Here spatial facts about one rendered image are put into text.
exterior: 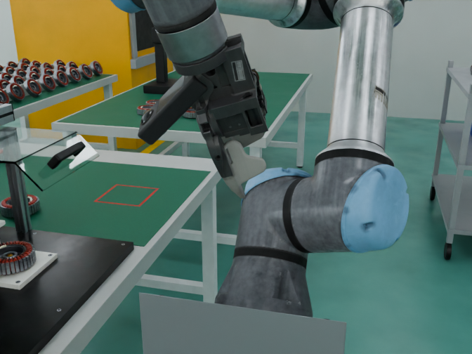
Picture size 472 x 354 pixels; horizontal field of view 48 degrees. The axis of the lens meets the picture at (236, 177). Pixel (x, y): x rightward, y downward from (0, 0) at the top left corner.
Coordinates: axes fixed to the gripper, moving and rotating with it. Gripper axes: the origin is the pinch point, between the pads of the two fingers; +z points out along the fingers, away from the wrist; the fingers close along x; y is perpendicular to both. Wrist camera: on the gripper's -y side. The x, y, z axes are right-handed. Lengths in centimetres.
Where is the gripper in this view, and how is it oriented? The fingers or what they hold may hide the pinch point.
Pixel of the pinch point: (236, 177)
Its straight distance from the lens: 74.6
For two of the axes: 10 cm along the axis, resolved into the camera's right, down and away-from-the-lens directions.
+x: 0.1, -6.4, 7.7
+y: 9.5, -2.4, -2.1
